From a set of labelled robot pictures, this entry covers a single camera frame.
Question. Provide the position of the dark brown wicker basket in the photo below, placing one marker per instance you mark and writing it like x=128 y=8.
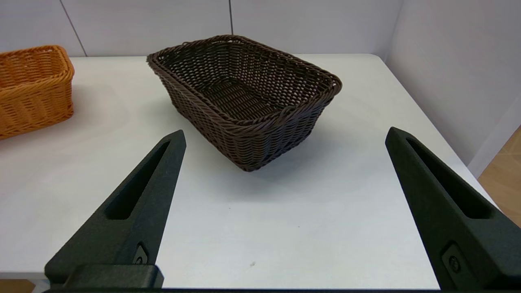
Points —
x=244 y=134

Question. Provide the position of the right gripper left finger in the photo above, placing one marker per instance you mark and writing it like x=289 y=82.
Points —
x=134 y=211

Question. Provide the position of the orange wicker basket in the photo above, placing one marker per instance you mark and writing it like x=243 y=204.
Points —
x=32 y=93

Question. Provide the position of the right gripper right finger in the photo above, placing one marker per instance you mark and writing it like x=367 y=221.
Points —
x=460 y=228

